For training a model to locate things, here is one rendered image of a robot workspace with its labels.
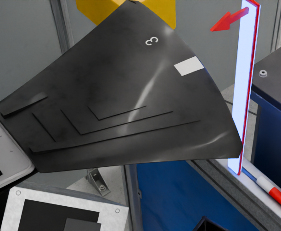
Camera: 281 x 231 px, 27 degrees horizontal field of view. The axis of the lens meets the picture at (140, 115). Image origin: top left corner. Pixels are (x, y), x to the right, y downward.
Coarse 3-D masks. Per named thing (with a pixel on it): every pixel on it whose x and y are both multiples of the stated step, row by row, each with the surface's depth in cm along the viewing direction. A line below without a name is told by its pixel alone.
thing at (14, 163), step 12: (0, 132) 56; (0, 144) 55; (12, 144) 55; (0, 156) 54; (12, 156) 54; (24, 156) 54; (0, 168) 53; (12, 168) 53; (24, 168) 53; (0, 180) 52; (12, 180) 52
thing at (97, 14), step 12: (84, 0) 97; (96, 0) 93; (108, 0) 90; (120, 0) 88; (144, 0) 88; (156, 0) 90; (168, 0) 91; (84, 12) 100; (96, 12) 96; (108, 12) 92; (156, 12) 91; (168, 12) 93; (96, 24) 98; (168, 24) 95
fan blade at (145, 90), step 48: (96, 48) 64; (48, 96) 59; (96, 96) 59; (144, 96) 60; (192, 96) 62; (48, 144) 55; (96, 144) 56; (144, 144) 57; (192, 144) 59; (240, 144) 62
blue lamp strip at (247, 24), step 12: (252, 12) 67; (240, 24) 70; (252, 24) 68; (240, 36) 71; (252, 36) 70; (240, 48) 73; (240, 60) 74; (240, 72) 75; (240, 84) 77; (240, 96) 78; (240, 108) 80; (240, 120) 81; (240, 132) 83
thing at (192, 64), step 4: (188, 60) 65; (192, 60) 65; (196, 60) 65; (176, 64) 64; (180, 64) 64; (184, 64) 64; (188, 64) 64; (192, 64) 65; (196, 64) 65; (200, 64) 65; (176, 68) 64; (180, 68) 64; (184, 68) 64; (188, 68) 64; (192, 68) 64; (196, 68) 64; (200, 68) 65; (180, 72) 64; (184, 72) 64; (188, 72) 64
